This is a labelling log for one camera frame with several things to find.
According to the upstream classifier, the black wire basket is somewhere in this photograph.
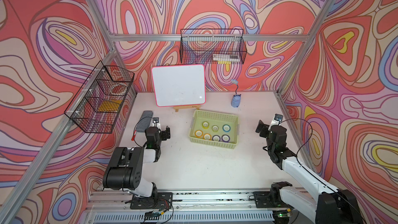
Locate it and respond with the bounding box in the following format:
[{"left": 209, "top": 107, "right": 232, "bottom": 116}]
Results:
[
  {"left": 180, "top": 27, "right": 247, "bottom": 65},
  {"left": 64, "top": 61, "right": 135, "bottom": 134}
]

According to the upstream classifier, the black wire basket left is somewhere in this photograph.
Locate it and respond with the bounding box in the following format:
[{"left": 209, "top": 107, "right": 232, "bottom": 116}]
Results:
[{"left": 64, "top": 61, "right": 135, "bottom": 134}]

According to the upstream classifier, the purple tape roll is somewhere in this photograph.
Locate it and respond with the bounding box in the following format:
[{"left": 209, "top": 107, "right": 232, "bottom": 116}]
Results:
[
  {"left": 221, "top": 134, "right": 231, "bottom": 143},
  {"left": 212, "top": 135, "right": 221, "bottom": 142}
]

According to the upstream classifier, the clear yellowish tape roll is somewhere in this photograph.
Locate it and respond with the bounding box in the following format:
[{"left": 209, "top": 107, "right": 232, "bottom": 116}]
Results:
[{"left": 211, "top": 125, "right": 219, "bottom": 132}]

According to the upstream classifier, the red marker pen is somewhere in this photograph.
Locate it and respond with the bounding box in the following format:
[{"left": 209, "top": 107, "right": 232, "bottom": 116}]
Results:
[{"left": 131, "top": 131, "right": 137, "bottom": 141}]

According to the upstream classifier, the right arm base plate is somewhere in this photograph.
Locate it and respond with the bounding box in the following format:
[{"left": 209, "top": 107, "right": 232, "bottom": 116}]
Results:
[{"left": 252, "top": 191, "right": 293, "bottom": 209}]

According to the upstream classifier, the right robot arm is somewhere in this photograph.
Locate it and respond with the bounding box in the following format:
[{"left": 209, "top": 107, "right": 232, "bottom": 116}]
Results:
[{"left": 256, "top": 115, "right": 365, "bottom": 224}]

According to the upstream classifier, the blue mouse shaped lamp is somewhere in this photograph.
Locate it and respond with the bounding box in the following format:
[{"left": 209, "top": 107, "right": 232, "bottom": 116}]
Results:
[{"left": 231, "top": 79, "right": 241, "bottom": 108}]

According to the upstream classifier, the green plastic storage basket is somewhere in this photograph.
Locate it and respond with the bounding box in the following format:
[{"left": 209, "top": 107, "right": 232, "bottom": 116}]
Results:
[{"left": 189, "top": 110, "right": 239, "bottom": 149}]

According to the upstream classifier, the black wire basket back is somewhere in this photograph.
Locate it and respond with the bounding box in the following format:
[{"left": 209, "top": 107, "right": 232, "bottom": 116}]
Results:
[{"left": 180, "top": 27, "right": 247, "bottom": 65}]

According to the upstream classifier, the yellow sponge in basket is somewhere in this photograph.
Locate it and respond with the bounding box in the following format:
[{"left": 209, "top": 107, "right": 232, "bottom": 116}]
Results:
[{"left": 97, "top": 100, "right": 122, "bottom": 113}]

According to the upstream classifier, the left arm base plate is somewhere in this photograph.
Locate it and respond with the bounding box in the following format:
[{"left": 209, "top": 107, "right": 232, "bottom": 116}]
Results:
[{"left": 127, "top": 192, "right": 173, "bottom": 211}]

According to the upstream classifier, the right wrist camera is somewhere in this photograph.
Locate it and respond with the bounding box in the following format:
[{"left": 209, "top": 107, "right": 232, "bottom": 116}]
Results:
[{"left": 269, "top": 114, "right": 284, "bottom": 129}]

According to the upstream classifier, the grey box in basket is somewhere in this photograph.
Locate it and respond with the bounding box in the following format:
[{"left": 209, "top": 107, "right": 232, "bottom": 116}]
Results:
[{"left": 212, "top": 54, "right": 241, "bottom": 63}]

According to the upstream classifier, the green circuit board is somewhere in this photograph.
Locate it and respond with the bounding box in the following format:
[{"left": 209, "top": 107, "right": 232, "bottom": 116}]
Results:
[{"left": 144, "top": 211, "right": 164, "bottom": 221}]

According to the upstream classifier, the pink framed whiteboard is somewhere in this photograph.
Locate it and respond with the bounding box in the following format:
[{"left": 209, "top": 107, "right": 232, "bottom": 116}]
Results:
[{"left": 151, "top": 64, "right": 206, "bottom": 107}]

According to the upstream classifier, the grey whiteboard eraser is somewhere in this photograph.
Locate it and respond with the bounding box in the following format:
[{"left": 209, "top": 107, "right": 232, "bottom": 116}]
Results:
[{"left": 135, "top": 111, "right": 153, "bottom": 133}]

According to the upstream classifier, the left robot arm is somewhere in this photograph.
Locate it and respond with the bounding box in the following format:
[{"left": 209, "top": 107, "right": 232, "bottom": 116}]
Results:
[{"left": 103, "top": 126, "right": 171, "bottom": 198}]

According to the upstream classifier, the orange tape roll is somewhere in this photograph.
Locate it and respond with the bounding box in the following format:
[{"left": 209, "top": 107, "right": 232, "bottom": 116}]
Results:
[
  {"left": 203, "top": 133, "right": 212, "bottom": 141},
  {"left": 195, "top": 130, "right": 204, "bottom": 139}
]

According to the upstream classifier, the blue tape roll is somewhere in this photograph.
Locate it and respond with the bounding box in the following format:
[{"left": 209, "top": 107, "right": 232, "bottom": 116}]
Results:
[{"left": 222, "top": 124, "right": 231, "bottom": 133}]

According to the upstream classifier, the wooden whiteboard stand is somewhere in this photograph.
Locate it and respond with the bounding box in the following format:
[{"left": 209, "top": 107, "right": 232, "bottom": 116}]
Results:
[{"left": 173, "top": 105, "right": 201, "bottom": 112}]

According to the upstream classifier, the yellow green tape roll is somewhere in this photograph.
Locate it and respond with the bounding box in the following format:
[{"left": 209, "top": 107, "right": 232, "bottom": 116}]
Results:
[{"left": 202, "top": 121, "right": 209, "bottom": 129}]

